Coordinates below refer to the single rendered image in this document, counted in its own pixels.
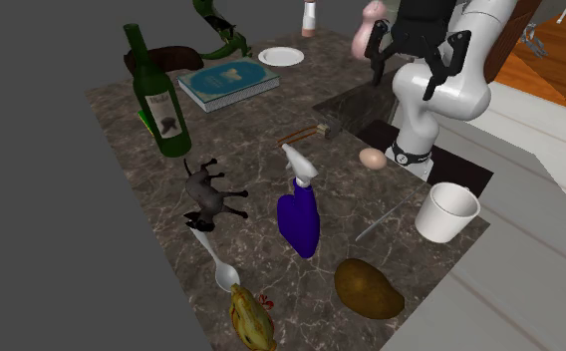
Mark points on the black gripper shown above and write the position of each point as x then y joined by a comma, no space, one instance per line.
421,24

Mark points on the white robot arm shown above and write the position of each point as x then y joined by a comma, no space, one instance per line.
424,109

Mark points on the pink vase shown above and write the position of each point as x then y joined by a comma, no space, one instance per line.
363,41

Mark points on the brown wooden cabinet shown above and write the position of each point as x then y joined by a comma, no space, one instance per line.
511,39

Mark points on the white and pink shaker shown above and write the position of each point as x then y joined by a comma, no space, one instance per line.
309,19

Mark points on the tan egg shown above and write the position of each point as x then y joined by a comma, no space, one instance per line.
372,159

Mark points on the white plate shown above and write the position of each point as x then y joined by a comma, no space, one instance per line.
281,56

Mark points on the white cup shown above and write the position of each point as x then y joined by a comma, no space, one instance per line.
441,218

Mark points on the thin silver knife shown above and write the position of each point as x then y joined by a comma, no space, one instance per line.
385,218

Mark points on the green lizard figure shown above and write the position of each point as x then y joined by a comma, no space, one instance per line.
229,41

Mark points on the teal hardcover book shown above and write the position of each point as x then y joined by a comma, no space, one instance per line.
229,80

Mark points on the blue spray bottle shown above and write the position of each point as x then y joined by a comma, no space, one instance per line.
300,221

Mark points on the dark brown oblong loaf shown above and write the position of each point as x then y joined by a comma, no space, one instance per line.
176,58

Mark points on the brown potato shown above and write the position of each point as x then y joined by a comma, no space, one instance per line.
365,289

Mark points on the black horse figure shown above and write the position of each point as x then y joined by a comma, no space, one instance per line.
207,194

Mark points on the green wine bottle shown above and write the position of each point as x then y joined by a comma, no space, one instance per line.
159,102

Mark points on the white spoon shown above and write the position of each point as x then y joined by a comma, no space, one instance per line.
224,277

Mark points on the yellow chicken figure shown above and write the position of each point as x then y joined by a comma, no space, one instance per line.
251,321

